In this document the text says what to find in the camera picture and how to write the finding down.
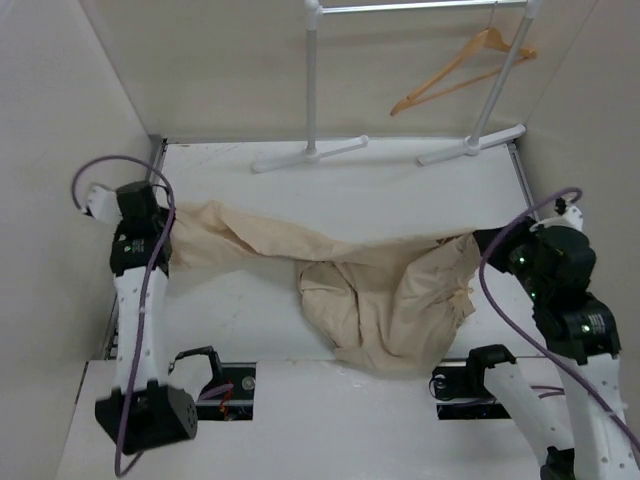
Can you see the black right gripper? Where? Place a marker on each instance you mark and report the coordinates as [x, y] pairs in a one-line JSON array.
[[515, 234]]

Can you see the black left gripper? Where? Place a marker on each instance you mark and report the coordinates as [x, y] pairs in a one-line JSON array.
[[164, 214]]

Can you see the beige trousers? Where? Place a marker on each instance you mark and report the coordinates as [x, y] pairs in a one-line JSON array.
[[391, 306]]

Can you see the wooden clothes hanger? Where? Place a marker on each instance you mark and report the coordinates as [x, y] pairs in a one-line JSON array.
[[490, 38]]

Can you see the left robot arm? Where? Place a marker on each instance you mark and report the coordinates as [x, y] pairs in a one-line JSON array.
[[144, 410]]

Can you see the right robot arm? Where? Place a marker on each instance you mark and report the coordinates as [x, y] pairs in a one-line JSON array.
[[580, 338]]

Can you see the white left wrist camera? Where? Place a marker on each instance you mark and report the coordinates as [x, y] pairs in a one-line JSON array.
[[101, 204]]

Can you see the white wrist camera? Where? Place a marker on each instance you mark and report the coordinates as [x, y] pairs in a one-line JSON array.
[[101, 204], [568, 215]]

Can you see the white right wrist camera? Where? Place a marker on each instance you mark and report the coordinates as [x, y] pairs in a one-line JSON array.
[[568, 215]]

